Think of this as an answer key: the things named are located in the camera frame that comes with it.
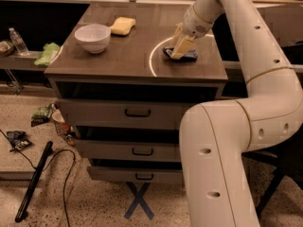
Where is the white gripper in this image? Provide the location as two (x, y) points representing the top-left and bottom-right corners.
(170, 4), (215, 60)

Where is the white bowl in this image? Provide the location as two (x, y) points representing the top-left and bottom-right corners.
(74, 24), (111, 54)

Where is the yellow sponge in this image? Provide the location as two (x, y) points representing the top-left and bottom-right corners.
(110, 17), (135, 36)

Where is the black floor cable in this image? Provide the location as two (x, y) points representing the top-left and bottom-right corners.
(0, 130), (77, 227)

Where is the clear plastic water bottle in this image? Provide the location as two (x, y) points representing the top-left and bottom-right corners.
(9, 27), (28, 56)

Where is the blue rxbar blueberry bar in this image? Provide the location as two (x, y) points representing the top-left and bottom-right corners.
(162, 47), (198, 62)

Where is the brown bowl on shelf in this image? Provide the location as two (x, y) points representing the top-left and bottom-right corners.
(0, 41), (14, 58)

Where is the green cloth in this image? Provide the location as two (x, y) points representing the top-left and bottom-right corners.
(34, 43), (61, 66)

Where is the black office chair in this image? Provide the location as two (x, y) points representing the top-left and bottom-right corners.
(242, 126), (303, 218)

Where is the green snack bag on floor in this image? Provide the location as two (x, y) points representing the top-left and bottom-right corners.
(31, 104), (52, 127)

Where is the grey drawer cabinet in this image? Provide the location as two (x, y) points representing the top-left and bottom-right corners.
(45, 3), (227, 171)

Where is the bottom drawer with handle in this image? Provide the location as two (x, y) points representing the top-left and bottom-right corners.
(87, 166), (183, 183)

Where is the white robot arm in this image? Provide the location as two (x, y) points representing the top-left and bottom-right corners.
(171, 0), (303, 227)

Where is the drawer with handle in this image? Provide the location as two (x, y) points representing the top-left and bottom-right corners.
(75, 140), (180, 162)
(57, 98), (189, 130)
(87, 166), (183, 183)

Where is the black bar on floor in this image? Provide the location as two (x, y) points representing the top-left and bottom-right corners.
(15, 141), (53, 223)

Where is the middle drawer with handle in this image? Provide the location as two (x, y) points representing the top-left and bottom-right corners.
(75, 140), (180, 162)

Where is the blue snack bag on floor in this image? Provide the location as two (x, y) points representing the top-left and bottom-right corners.
(7, 131), (32, 151)

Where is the top drawer with handle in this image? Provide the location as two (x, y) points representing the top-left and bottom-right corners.
(57, 98), (189, 130)

